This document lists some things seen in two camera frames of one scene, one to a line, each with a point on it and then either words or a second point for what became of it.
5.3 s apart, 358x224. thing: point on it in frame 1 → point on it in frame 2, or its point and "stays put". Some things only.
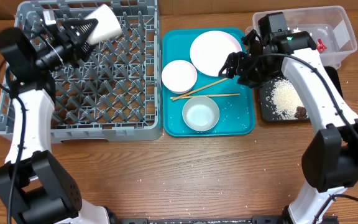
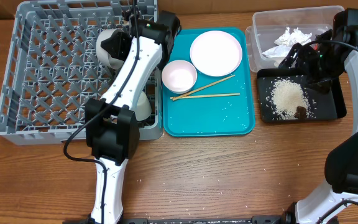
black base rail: x=264 y=219 stays put
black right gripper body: x=245 y=68 → x=305 y=58
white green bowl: x=201 y=113 → x=114 y=63
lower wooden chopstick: x=207 y=96 stays put
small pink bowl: x=179 y=76 stays put
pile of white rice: x=286 y=99 stays put
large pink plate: x=210 y=50 stays put
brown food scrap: x=301 y=113 stays put
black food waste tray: x=279 y=102 stays put
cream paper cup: x=107 y=27 → x=143 y=107
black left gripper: x=78 y=53 → x=121 y=40
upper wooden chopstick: x=199 y=89 stays put
